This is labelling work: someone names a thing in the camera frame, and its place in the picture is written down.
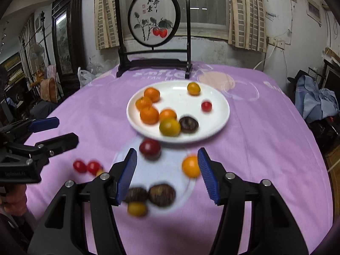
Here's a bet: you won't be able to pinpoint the small red cherry tomato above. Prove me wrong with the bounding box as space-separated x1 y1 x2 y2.
73 160 87 173

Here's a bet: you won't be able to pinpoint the small yellow-green fruit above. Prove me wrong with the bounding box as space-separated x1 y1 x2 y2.
96 169 105 177

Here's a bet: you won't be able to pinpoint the olive yellow small fruit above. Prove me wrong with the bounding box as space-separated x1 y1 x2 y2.
127 201 148 218

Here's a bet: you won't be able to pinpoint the large dark mangosteen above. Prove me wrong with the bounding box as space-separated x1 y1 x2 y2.
124 187 149 203

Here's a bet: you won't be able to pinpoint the large orange tangerine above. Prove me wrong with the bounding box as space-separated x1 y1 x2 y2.
139 106 159 125

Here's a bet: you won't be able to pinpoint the orange fruit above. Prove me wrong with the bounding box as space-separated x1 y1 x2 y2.
181 155 201 179
159 108 177 122

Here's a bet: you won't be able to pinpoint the green-yellow large fruit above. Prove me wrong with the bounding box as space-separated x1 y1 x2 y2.
159 118 181 137

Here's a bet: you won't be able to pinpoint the yellow-orange round fruit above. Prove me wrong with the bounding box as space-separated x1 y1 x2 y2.
187 82 201 96

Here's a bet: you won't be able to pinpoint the person's left hand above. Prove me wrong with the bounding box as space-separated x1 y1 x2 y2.
3 185 27 217

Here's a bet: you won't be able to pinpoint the white plastic bag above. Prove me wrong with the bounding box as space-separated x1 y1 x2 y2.
77 67 96 88

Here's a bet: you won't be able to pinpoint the dark red plum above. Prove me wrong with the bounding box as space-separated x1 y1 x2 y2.
139 138 161 161

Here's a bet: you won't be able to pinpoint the purple table cloth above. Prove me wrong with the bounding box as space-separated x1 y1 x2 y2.
27 63 333 254

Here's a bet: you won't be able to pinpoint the dark framed mirror cabinet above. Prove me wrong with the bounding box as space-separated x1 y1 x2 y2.
52 0 85 97

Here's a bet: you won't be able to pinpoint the white oval plate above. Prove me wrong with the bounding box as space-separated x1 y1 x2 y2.
126 80 231 144

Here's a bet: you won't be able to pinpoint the blue cloth pile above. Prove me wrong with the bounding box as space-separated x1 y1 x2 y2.
295 75 339 123

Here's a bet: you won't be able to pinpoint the dark mangosteen in plate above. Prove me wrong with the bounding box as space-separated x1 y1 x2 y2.
179 116 199 134

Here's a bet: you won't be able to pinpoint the left beige curtain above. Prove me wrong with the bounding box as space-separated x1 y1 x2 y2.
94 0 119 50

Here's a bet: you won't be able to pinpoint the beige curtain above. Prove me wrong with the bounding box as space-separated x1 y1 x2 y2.
228 0 267 53
94 0 119 50

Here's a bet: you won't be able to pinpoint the round painting black stand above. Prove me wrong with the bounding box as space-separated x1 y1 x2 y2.
115 0 193 79

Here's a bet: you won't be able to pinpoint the right beige curtain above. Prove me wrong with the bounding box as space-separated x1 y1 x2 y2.
228 0 267 53

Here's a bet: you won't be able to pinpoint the white wall socket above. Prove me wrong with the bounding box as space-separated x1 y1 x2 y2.
267 37 285 50

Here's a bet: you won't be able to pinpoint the white power cable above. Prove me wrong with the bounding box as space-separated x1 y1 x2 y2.
252 42 278 71

